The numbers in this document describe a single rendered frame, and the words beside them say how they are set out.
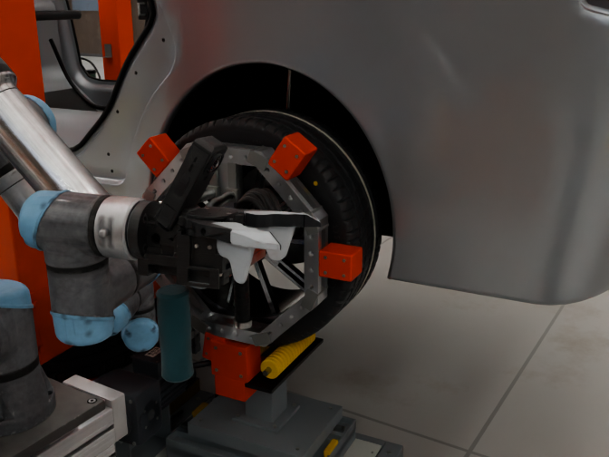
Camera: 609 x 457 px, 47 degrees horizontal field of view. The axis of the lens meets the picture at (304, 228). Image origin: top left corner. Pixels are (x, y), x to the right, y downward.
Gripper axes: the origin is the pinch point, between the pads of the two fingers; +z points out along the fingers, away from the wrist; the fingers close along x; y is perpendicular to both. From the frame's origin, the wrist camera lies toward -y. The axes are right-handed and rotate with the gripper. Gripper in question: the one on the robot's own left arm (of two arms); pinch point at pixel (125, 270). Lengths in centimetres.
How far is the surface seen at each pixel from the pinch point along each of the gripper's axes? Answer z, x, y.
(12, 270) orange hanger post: 14.4, -27.5, 1.9
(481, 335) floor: 81, 161, 83
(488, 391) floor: 38, 137, 83
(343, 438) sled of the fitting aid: 6, 63, 67
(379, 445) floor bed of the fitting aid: 9, 77, 75
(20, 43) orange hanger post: 20, -19, -55
